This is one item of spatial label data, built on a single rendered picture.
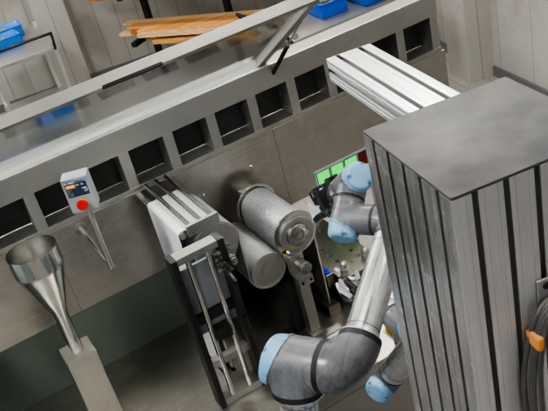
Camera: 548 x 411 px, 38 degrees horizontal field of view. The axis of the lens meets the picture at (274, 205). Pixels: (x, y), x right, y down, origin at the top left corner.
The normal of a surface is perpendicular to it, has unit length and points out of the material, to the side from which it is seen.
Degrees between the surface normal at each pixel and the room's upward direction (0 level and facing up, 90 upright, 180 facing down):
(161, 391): 0
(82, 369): 90
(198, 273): 90
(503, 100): 0
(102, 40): 90
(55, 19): 90
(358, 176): 50
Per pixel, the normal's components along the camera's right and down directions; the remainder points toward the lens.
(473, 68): 0.34, 0.41
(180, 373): -0.22, -0.84
